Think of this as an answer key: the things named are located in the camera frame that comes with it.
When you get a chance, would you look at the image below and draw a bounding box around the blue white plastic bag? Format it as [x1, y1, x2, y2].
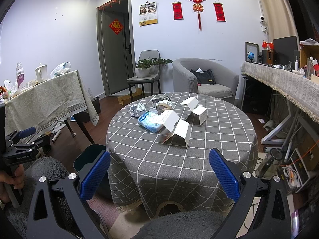
[138, 111, 164, 133]

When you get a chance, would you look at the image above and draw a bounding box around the white paper ball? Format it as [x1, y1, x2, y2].
[130, 103, 146, 118]

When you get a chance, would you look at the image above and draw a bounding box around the white carton front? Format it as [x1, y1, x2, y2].
[157, 110, 191, 147]

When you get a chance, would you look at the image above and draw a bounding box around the white carton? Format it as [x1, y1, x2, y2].
[157, 110, 191, 147]
[181, 97, 208, 125]

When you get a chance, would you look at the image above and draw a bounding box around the brown tape roll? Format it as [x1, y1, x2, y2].
[156, 100, 173, 114]

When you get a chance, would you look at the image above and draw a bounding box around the dark teal trash bin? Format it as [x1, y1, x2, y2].
[72, 143, 113, 200]

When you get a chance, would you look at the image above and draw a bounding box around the person left hand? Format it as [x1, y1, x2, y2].
[0, 164, 24, 203]

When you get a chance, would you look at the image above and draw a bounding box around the beige tablecloth side table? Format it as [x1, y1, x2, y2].
[5, 70, 99, 142]

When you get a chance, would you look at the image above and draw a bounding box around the white purple bottle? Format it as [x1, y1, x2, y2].
[16, 62, 25, 91]

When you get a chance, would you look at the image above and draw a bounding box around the glass kettle on floor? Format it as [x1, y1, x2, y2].
[255, 148, 283, 179]

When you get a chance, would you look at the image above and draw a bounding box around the white electric kettle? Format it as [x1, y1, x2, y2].
[35, 63, 49, 84]

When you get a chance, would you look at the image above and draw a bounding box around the black storage box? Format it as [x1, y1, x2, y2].
[92, 97, 101, 114]

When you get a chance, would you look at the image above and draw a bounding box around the grey checked round tablecloth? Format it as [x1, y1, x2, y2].
[106, 92, 258, 219]

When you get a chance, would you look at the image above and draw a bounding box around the cardboard box on floor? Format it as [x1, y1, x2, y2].
[118, 87, 143, 106]

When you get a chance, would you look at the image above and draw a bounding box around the grey door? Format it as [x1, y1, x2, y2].
[96, 0, 136, 96]

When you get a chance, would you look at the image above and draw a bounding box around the potted green plant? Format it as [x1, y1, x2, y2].
[135, 58, 172, 78]

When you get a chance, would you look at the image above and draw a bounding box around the beige fringed desk cloth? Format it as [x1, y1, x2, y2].
[241, 62, 319, 123]

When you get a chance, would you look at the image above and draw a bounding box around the black silver foil packet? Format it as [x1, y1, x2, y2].
[152, 96, 171, 104]

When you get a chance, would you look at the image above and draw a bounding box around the red diamond fu sticker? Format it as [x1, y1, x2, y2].
[109, 19, 124, 35]

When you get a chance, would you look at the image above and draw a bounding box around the grey dining chair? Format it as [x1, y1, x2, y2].
[127, 50, 161, 96]

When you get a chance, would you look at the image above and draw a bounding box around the grey armchair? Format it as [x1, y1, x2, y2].
[172, 58, 239, 104]

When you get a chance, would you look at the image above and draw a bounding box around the black handbag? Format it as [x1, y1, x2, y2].
[190, 69, 216, 85]

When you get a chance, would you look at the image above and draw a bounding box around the small blue globe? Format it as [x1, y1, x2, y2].
[247, 51, 255, 62]

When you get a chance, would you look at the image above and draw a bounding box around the black monitor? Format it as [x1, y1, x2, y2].
[273, 36, 298, 65]

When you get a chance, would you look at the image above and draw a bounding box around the left red scroll hanging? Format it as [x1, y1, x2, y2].
[172, 0, 183, 21]

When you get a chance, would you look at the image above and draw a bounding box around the red scroll hanging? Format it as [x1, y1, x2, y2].
[172, 0, 183, 21]
[213, 0, 226, 22]

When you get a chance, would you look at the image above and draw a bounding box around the right red scroll hanging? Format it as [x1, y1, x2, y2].
[213, 0, 226, 22]

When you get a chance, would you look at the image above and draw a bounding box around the wall calendar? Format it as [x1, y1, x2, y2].
[139, 2, 158, 26]

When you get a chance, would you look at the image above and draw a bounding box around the picture frame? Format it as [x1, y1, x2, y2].
[245, 42, 259, 63]

